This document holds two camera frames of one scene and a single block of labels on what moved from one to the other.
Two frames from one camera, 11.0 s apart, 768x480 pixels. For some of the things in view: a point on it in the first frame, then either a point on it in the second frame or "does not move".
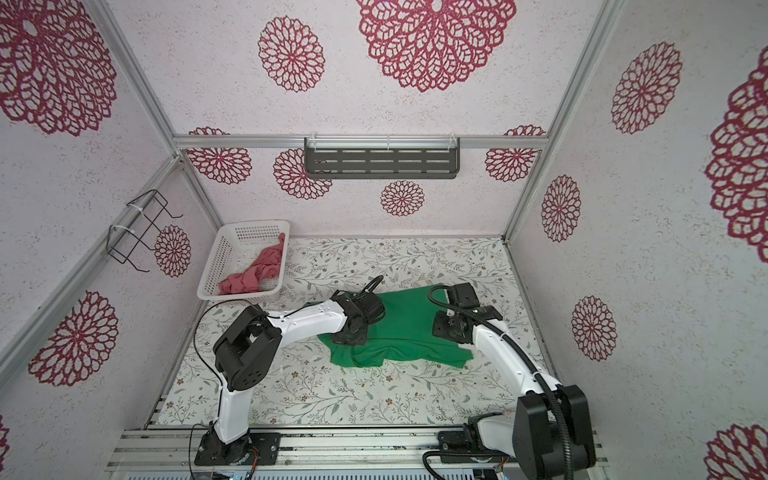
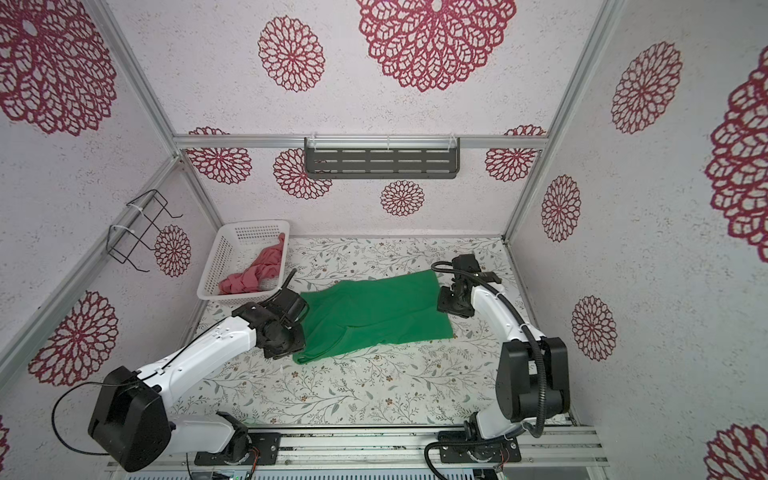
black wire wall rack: [142, 212] does not move
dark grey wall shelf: [382, 157] does not move
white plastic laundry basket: [248, 262] does not move
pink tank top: [249, 280] does not move
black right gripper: [438, 323] -> [443, 302]
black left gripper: [338, 339] -> [299, 344]
